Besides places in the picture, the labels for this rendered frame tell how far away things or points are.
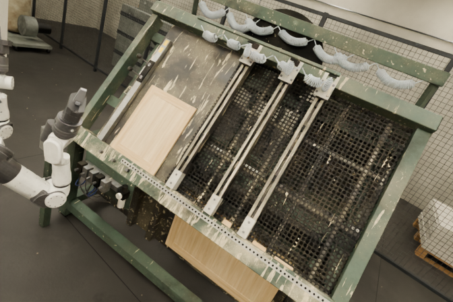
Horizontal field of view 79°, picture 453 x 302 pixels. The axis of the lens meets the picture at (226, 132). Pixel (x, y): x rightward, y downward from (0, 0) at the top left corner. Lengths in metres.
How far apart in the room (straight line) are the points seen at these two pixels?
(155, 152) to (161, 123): 0.22
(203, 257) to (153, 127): 1.06
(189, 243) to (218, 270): 0.30
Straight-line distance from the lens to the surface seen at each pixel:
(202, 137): 1.87
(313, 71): 1.94
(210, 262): 2.28
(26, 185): 1.32
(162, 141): 2.03
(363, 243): 1.80
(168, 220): 2.35
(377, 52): 2.37
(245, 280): 2.21
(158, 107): 2.14
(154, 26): 2.55
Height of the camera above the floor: 2.05
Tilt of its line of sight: 22 degrees down
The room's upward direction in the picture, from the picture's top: 21 degrees clockwise
